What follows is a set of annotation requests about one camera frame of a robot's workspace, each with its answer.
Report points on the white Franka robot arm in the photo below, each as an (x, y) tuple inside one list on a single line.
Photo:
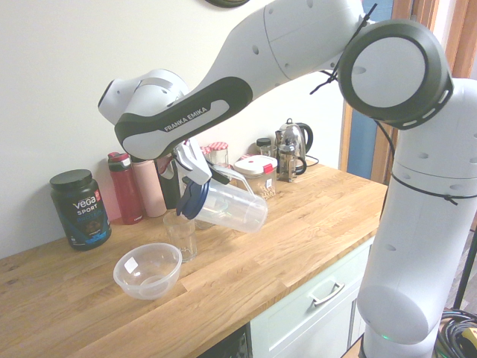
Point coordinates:
[(410, 223)]

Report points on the jar with black lid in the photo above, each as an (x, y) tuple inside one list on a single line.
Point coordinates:
[(263, 141)]

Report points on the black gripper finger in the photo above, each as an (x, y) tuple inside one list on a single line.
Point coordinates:
[(188, 185), (221, 179)]

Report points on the clear drinking glass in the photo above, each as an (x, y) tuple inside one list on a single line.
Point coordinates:
[(180, 238)]

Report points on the clear plastic bowl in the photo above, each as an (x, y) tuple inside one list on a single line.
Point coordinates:
[(149, 268)]

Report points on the pink water bottle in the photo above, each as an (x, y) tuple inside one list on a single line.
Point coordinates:
[(149, 190)]

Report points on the black zip tie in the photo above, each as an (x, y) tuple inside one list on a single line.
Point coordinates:
[(367, 15), (326, 83), (425, 191)]

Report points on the black round wall clock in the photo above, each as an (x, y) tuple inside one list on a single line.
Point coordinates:
[(227, 2)]

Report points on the black dishwasher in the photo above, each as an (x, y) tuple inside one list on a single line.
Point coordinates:
[(227, 345)]

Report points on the black camera stand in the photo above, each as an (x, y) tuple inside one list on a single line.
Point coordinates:
[(466, 272)]

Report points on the clear pitcher with blue lid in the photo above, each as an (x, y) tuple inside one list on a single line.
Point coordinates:
[(234, 209)]

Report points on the steel electric kettle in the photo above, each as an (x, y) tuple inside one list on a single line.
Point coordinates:
[(300, 136)]

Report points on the glass French press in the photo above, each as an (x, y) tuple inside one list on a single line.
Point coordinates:
[(288, 164)]

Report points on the black Vega protein tub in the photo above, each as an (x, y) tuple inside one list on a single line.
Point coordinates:
[(80, 216)]

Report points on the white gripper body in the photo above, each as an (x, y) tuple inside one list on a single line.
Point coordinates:
[(194, 164)]

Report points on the red water bottle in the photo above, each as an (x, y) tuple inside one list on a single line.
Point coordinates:
[(126, 194)]

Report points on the white-lid container of nuts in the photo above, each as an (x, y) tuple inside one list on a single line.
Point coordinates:
[(255, 168)]

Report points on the glass jar red checkered lid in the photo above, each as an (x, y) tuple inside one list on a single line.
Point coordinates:
[(219, 147), (205, 150)]

